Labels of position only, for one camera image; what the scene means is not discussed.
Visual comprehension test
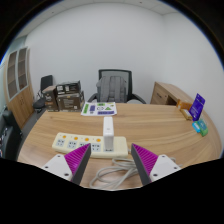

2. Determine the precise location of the small blue box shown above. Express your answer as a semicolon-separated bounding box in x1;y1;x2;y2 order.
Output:
191;121;202;134

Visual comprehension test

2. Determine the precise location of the orange box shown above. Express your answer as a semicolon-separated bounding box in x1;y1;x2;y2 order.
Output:
176;99;194;113

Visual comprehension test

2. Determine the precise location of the white charger block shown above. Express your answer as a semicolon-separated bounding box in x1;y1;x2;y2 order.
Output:
102;116;115;153

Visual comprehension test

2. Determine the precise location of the wooden shelf cabinet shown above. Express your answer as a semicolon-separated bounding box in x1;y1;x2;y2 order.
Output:
3;46;35;129

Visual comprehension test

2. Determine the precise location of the teal box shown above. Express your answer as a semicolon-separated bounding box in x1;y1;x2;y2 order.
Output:
196;118;207;131

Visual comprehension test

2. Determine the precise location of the printed paper sheet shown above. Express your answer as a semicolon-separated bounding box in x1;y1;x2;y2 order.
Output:
80;101;118;117

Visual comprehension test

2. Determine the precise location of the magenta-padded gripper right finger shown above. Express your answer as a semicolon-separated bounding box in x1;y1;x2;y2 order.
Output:
130;143;182;186

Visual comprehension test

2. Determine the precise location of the cream power strip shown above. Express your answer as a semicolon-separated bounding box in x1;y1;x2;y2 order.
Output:
51;132;129;159

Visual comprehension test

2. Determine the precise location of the wooden side cabinet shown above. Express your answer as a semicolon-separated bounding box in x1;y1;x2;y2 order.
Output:
150;81;196;107

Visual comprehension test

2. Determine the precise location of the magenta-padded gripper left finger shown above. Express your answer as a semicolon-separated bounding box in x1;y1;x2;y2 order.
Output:
42;143;92;186

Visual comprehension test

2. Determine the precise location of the brown cardboard box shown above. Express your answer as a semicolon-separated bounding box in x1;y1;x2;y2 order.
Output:
42;85;59;113

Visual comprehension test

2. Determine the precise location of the small dark cardboard box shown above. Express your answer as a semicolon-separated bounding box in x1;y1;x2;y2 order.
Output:
55;80;82;96

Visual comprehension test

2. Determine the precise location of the black seat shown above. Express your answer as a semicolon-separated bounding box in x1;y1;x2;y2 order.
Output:
0;106;22;159

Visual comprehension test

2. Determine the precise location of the black mesh office chair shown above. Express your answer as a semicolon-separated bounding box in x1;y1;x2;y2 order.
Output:
87;68;147;105

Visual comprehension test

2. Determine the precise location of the large dark cardboard box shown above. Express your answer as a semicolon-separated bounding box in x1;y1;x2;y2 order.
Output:
55;91;85;112

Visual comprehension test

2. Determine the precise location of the grey-white power strip cable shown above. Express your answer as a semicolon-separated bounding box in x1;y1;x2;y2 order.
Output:
89;156;183;190

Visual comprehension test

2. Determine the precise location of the purple pouch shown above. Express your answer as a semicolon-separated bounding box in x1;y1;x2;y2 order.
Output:
189;93;206;122

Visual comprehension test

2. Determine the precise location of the grey backpack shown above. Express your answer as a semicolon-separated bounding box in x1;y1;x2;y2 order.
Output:
95;75;128;103

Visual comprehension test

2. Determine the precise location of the flat yellow box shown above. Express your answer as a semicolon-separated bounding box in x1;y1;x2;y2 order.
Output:
181;108;194;121

